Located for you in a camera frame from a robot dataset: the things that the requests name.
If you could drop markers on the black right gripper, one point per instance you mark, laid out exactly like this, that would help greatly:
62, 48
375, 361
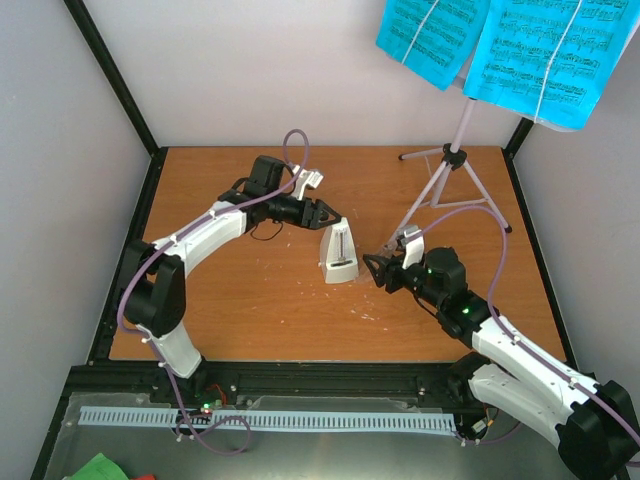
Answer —
388, 270

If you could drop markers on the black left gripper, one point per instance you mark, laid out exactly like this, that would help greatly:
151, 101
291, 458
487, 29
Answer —
316, 210

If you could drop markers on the white metronome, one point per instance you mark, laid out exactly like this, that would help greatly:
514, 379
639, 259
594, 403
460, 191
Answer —
337, 256

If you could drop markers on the blue sheet music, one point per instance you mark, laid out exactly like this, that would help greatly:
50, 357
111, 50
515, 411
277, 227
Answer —
550, 61
433, 39

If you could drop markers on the clear plastic metronome cover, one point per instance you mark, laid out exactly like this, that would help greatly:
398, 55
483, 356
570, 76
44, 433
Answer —
390, 249

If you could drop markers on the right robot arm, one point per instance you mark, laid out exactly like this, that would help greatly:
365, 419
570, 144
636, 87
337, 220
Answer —
592, 425

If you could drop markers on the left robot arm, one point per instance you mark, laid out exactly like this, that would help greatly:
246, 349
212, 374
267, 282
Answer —
151, 285

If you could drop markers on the red paper piece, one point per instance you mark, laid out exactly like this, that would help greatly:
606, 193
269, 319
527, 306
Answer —
145, 476

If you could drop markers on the green paper sheet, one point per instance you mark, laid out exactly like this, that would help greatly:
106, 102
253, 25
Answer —
99, 467

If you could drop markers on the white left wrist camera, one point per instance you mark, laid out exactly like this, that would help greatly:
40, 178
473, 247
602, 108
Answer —
306, 179

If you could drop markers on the black aluminium frame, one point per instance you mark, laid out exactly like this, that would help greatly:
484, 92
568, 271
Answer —
101, 375

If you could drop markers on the light blue cable duct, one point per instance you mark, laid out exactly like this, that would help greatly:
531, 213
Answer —
273, 421

